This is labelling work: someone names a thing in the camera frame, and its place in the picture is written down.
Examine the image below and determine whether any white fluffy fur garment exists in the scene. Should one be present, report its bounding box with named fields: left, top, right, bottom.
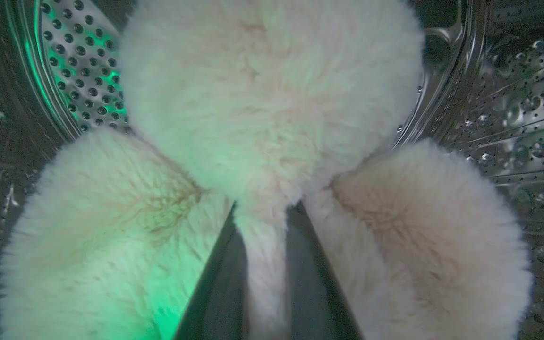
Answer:
left=0, top=0, right=533, bottom=340

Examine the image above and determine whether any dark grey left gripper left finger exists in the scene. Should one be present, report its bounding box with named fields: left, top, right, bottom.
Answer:
left=173, top=202, right=249, bottom=340

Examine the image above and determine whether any stainless steel washing machine drum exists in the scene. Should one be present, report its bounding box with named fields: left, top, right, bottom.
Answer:
left=0, top=0, right=544, bottom=340

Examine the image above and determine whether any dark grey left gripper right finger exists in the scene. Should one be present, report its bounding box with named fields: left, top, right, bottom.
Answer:
left=285, top=201, right=362, bottom=340

